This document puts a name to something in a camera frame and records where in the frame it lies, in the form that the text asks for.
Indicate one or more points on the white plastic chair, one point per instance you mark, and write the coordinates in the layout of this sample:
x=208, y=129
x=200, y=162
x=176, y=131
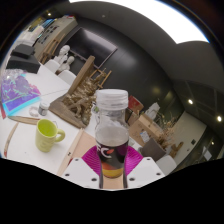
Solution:
x=166, y=165
x=52, y=66
x=67, y=77

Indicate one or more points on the flat wooden ruler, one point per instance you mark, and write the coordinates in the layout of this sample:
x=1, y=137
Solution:
x=23, y=120

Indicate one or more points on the large black box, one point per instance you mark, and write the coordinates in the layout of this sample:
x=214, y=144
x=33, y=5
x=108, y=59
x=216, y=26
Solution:
x=23, y=64

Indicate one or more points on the wooden paintbrush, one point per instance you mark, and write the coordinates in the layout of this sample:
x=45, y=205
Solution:
x=11, y=138

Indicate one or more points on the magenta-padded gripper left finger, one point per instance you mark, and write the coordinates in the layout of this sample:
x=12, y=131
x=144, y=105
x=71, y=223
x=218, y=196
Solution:
x=81, y=171

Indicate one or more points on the black wall screen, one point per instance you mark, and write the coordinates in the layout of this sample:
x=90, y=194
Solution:
x=90, y=46

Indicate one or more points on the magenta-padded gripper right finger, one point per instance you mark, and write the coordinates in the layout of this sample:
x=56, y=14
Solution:
x=141, y=171

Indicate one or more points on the red box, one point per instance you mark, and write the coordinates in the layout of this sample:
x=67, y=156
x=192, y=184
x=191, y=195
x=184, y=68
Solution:
x=136, y=103

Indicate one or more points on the beige cabinet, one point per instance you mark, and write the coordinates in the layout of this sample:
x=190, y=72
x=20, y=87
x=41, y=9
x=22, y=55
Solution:
x=56, y=31

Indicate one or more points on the tall wooden easel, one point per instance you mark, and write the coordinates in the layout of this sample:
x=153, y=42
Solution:
x=50, y=50

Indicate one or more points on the purple and teal print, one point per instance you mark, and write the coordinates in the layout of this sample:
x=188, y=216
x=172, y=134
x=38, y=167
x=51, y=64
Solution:
x=18, y=95

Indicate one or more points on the small wooden easel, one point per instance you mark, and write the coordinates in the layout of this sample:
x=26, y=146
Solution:
x=104, y=76

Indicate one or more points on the large white plaster bust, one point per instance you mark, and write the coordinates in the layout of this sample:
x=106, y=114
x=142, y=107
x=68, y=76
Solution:
x=63, y=51

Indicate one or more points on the small white plaster bust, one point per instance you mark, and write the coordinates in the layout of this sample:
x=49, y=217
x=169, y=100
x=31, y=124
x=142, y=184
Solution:
x=69, y=61

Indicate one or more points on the dark-labelled drink bottle white cap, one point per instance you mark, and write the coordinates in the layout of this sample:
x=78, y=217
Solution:
x=111, y=133

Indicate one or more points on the brown cardboard box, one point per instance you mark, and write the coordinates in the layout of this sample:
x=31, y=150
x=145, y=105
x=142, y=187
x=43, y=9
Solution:
x=143, y=128

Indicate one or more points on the small jar white lid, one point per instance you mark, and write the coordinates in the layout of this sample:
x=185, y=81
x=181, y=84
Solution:
x=43, y=109

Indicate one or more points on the long ceiling light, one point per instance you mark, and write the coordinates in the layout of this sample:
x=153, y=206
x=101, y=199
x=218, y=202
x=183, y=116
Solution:
x=150, y=16

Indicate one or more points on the small black box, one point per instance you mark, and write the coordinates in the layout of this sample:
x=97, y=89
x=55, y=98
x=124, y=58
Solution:
x=23, y=51

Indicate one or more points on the long wooden slat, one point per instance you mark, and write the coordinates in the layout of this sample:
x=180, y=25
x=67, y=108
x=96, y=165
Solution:
x=71, y=150

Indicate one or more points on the wooden sculpture on board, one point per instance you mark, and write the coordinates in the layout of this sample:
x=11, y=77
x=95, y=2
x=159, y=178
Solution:
x=76, y=100

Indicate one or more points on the wooden figure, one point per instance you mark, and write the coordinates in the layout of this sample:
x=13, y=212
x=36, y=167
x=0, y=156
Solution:
x=176, y=150

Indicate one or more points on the light green mug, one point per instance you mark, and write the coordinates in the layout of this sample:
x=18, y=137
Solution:
x=45, y=136

